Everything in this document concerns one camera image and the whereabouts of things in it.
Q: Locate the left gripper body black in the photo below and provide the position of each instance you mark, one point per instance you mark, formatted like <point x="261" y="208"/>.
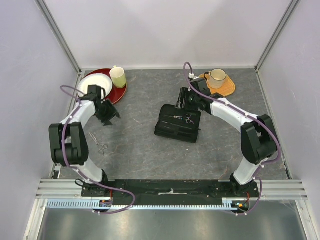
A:
<point x="107" y="111"/>

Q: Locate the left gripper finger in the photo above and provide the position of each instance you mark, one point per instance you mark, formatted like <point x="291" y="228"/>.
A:
<point x="106" y="122"/>
<point x="114" y="112"/>

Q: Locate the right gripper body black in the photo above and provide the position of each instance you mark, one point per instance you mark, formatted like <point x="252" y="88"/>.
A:
<point x="190" y="100"/>

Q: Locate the silver scissors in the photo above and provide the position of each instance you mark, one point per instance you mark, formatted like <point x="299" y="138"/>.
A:
<point x="186" y="118"/>
<point x="101" y="147"/>

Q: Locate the black zipper tool case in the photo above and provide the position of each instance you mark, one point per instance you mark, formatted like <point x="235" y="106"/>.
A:
<point x="171" y="128"/>

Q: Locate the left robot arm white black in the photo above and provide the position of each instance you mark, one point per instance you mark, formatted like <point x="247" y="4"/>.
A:
<point x="68" y="143"/>

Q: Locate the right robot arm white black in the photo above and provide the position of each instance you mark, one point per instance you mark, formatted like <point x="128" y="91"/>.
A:
<point x="258" y="138"/>

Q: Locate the red round tray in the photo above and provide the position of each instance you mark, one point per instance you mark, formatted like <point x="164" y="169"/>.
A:
<point x="116" y="93"/>

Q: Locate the white paper plate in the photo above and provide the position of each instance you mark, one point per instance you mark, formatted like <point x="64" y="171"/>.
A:
<point x="98" y="79"/>

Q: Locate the pale yellow cup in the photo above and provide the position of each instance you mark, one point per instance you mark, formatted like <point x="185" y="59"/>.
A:
<point x="118" y="77"/>

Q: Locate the orange woven coaster mat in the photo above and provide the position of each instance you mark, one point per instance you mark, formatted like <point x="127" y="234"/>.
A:
<point x="227" y="88"/>

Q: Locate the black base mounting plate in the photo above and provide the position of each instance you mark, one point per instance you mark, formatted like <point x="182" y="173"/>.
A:
<point x="183" y="192"/>

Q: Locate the cream mug black handle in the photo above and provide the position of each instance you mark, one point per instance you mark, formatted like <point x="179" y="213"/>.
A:
<point x="215" y="78"/>

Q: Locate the grey slotted cable duct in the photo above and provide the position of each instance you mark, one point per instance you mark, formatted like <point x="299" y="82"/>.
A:
<point x="99" y="204"/>

